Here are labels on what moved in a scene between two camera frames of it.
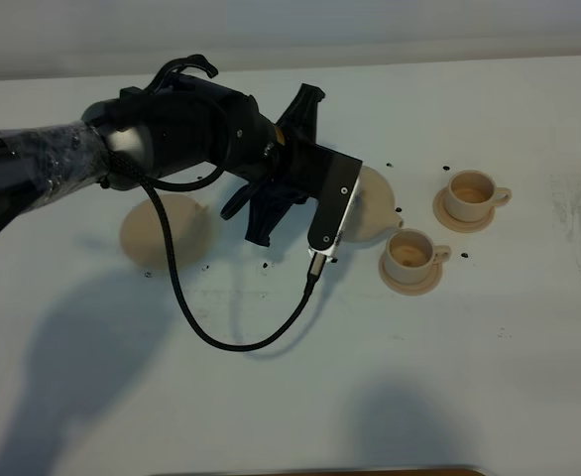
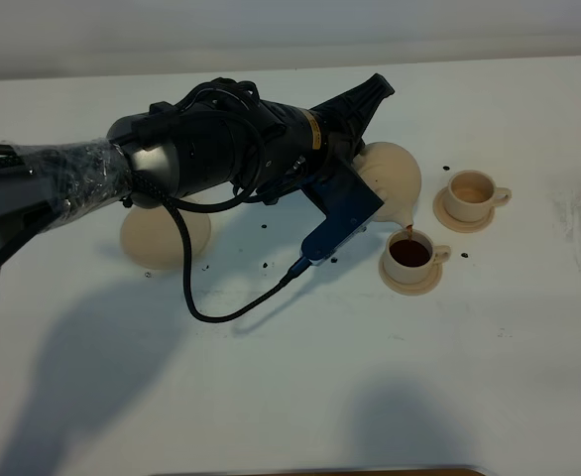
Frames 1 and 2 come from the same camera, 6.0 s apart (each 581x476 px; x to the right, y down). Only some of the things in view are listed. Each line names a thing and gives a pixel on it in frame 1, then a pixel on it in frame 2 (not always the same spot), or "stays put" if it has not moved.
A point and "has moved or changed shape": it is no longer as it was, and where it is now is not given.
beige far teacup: (472, 193) stays put
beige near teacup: (410, 255) stays put
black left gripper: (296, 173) to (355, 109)
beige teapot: (373, 216) has moved or changed shape
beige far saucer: (440, 212) stays put
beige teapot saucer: (189, 227) stays put
